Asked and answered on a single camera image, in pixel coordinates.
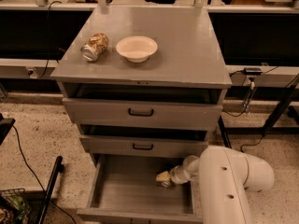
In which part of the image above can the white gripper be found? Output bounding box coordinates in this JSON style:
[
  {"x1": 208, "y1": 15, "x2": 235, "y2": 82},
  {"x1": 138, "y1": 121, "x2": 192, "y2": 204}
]
[{"x1": 156, "y1": 165, "x2": 190, "y2": 184}]

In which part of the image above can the green soda can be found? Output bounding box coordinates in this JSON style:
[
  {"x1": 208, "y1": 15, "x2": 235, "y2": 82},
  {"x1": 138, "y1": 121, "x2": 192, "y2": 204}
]
[{"x1": 162, "y1": 180, "x2": 174, "y2": 189}]

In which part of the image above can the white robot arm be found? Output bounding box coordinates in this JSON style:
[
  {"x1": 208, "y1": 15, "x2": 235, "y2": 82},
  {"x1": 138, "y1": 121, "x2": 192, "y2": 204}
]
[{"x1": 156, "y1": 146, "x2": 275, "y2": 224}]

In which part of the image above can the grey bottom drawer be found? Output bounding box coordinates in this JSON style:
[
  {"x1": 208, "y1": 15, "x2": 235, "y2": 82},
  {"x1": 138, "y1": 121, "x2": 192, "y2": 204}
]
[{"x1": 78, "y1": 155, "x2": 203, "y2": 224}]

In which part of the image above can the grey drawer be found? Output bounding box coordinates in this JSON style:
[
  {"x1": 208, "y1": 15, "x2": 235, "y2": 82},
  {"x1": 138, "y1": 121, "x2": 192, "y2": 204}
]
[
  {"x1": 80, "y1": 125, "x2": 207, "y2": 158},
  {"x1": 78, "y1": 155, "x2": 203, "y2": 224},
  {"x1": 63, "y1": 84, "x2": 221, "y2": 131}
]

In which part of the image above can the grey middle drawer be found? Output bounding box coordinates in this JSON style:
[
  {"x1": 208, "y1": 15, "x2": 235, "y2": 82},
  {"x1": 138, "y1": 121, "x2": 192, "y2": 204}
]
[{"x1": 80, "y1": 125, "x2": 207, "y2": 158}]

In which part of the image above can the grey drawer cabinet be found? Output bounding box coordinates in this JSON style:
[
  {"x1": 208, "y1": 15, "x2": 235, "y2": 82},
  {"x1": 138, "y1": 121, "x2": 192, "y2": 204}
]
[{"x1": 50, "y1": 6, "x2": 233, "y2": 173}]

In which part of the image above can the grey top drawer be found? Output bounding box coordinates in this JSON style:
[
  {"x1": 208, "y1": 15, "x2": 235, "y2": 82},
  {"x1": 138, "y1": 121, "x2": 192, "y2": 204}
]
[{"x1": 63, "y1": 84, "x2": 221, "y2": 131}]

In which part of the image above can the brown patterned can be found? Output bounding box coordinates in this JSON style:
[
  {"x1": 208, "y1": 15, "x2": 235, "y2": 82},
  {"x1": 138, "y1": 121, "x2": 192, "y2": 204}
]
[{"x1": 80, "y1": 33, "x2": 109, "y2": 62}]

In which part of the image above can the black table leg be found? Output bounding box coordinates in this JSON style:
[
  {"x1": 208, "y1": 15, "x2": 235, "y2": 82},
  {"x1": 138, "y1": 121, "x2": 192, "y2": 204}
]
[{"x1": 218, "y1": 116, "x2": 232, "y2": 148}]

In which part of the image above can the black stand leg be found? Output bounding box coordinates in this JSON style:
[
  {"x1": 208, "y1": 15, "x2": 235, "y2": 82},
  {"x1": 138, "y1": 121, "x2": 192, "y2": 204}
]
[{"x1": 36, "y1": 156, "x2": 64, "y2": 224}]

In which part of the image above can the white bowl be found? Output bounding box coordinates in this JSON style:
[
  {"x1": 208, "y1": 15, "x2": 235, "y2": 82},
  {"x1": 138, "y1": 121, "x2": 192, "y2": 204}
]
[{"x1": 116, "y1": 36, "x2": 158, "y2": 63}]

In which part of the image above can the black power adapter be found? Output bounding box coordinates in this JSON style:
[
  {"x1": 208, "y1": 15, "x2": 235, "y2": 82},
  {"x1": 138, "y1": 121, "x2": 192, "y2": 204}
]
[{"x1": 243, "y1": 67, "x2": 263, "y2": 76}]

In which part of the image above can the wire basket with items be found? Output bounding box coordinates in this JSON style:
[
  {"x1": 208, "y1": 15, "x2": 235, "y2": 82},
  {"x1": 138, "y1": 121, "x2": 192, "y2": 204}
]
[{"x1": 0, "y1": 189, "x2": 31, "y2": 224}]

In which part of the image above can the black floor cable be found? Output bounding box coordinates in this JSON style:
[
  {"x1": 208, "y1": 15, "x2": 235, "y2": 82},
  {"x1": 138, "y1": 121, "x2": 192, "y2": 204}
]
[{"x1": 11, "y1": 124, "x2": 78, "y2": 224}]

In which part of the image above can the black hanging cable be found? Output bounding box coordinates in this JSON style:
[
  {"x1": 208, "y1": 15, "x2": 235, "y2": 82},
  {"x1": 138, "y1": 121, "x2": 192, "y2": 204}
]
[{"x1": 37, "y1": 0, "x2": 64, "y2": 79}]

